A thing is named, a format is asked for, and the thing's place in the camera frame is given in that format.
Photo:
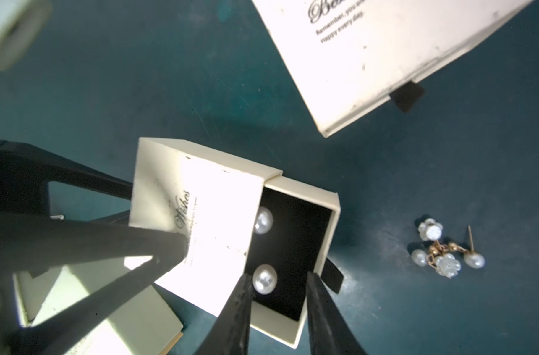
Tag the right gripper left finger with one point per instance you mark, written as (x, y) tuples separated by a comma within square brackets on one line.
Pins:
[(231, 332)]

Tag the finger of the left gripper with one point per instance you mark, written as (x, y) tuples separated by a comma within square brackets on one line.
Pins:
[(26, 171), (36, 242)]

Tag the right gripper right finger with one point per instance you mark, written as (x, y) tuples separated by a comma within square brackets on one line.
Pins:
[(328, 331)]

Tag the pearl stud earring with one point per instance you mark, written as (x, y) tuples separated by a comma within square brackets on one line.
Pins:
[(264, 221), (265, 279)]

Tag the cream jewelry box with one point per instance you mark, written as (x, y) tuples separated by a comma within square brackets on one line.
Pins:
[(347, 57), (213, 198), (143, 325)]

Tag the pearl flower earrings pair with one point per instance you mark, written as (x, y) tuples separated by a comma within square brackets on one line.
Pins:
[(445, 258)]

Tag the cream jewelry box top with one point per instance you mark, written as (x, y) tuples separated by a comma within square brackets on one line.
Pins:
[(347, 57)]

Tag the cream jewelry box front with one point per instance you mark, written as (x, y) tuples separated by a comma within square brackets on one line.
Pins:
[(143, 325)]

